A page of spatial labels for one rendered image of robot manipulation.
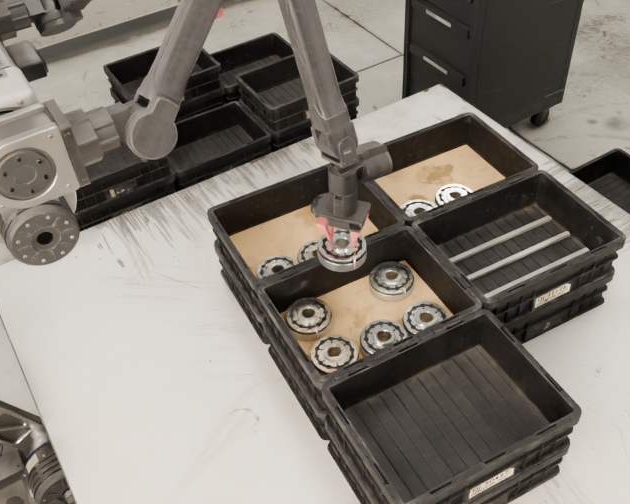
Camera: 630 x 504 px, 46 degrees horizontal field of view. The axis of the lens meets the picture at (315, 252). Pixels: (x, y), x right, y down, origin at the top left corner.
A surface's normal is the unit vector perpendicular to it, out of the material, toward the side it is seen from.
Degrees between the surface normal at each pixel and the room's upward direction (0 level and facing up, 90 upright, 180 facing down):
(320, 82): 73
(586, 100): 0
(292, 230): 0
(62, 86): 0
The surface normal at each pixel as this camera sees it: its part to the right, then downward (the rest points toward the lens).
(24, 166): 0.52, 0.58
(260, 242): -0.05, -0.71
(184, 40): 0.44, 0.33
